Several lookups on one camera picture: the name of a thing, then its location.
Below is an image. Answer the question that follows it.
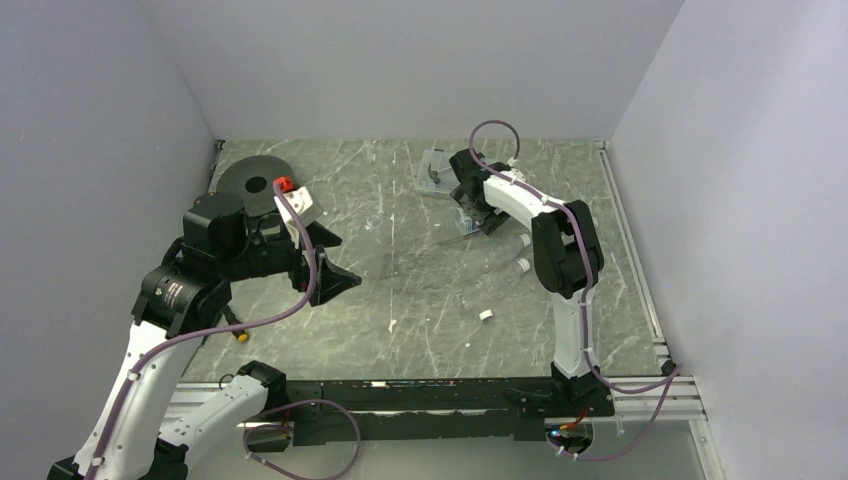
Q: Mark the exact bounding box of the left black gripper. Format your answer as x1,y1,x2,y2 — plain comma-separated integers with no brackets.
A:
219,218,361,304

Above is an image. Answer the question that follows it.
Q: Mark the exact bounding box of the labelled water bottle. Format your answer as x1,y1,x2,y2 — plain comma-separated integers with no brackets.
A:
454,208,480,236

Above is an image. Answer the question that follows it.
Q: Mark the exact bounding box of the clear bottle white cap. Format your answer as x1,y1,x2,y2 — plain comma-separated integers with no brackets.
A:
459,233,531,270

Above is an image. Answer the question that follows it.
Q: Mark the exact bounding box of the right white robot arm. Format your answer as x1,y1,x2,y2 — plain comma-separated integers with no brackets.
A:
449,149,604,415

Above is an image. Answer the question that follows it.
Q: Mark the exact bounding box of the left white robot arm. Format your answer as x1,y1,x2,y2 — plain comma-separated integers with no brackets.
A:
49,187,361,479

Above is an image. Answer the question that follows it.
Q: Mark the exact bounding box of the black spool disc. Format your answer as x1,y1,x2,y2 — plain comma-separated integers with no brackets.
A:
214,155,296,217

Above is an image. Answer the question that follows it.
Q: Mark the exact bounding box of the yellow tipped screwdriver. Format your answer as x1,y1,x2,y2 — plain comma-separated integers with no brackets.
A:
221,306,249,343

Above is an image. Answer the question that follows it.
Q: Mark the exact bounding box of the small hammer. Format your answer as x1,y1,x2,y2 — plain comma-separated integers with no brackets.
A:
427,164,449,185

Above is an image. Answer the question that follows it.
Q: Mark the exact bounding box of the clear plastic tray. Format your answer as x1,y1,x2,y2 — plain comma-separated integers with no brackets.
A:
414,149,459,198

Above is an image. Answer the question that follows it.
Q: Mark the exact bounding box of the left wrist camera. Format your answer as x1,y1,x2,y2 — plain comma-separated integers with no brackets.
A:
272,176,324,247

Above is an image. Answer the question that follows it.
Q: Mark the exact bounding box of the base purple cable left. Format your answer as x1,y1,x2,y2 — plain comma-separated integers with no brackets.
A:
242,398,362,480

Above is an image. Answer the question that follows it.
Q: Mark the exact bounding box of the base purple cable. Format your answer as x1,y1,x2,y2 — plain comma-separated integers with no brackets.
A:
547,364,684,464
242,398,362,480

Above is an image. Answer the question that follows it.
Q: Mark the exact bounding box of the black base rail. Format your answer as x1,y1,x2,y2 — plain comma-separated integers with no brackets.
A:
253,376,615,446

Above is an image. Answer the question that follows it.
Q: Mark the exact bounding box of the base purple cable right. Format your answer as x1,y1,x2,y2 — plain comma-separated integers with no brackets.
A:
547,364,684,464

